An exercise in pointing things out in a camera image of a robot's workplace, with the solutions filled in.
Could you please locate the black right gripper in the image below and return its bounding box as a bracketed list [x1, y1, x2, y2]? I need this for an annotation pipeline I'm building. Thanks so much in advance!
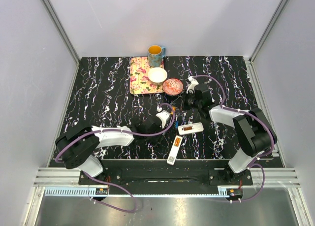
[172, 90, 201, 111]

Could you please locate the white remote control with batteries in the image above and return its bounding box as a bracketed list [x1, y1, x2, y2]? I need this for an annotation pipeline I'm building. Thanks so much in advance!
[178, 123, 204, 135]

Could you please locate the white remote with orange label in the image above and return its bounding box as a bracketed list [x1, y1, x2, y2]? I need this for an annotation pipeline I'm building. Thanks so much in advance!
[166, 135, 183, 165]

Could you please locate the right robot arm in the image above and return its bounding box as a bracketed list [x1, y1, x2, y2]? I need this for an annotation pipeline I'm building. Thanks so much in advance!
[182, 84, 278, 185]

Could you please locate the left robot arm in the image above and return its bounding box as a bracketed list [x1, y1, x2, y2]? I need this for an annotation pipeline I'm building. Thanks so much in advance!
[55, 115, 166, 184]

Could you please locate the orange patterned bowl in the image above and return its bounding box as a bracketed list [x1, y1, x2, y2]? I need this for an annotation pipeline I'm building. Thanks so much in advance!
[162, 78, 184, 96]

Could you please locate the white bowl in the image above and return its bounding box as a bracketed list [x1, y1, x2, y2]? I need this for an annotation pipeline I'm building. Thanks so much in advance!
[148, 67, 168, 85]

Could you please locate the floral rectangular tray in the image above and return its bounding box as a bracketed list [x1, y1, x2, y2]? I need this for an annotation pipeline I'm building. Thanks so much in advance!
[129, 57, 163, 95]

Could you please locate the blue butterfly mug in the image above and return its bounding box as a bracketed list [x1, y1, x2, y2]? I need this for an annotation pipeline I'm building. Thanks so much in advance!
[148, 45, 166, 67]

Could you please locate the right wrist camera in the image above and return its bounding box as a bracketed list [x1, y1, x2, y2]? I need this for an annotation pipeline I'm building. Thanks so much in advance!
[186, 76, 199, 94]

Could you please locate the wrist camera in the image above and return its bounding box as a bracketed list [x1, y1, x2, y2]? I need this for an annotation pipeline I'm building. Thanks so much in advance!
[156, 107, 171, 129]
[186, 76, 199, 94]

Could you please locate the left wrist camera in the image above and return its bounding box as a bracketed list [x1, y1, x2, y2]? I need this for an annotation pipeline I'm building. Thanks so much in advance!
[156, 107, 171, 129]

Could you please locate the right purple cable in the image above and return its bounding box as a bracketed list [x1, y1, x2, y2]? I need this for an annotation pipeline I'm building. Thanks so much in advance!
[194, 75, 275, 204]

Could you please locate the purple cable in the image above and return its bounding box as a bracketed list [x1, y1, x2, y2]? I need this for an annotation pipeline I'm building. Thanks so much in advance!
[54, 102, 176, 213]
[194, 75, 275, 204]

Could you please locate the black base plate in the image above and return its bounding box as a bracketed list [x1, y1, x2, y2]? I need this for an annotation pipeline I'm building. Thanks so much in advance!
[79, 160, 253, 196]

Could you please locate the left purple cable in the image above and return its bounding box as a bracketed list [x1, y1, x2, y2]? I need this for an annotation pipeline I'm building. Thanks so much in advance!
[54, 102, 176, 213]

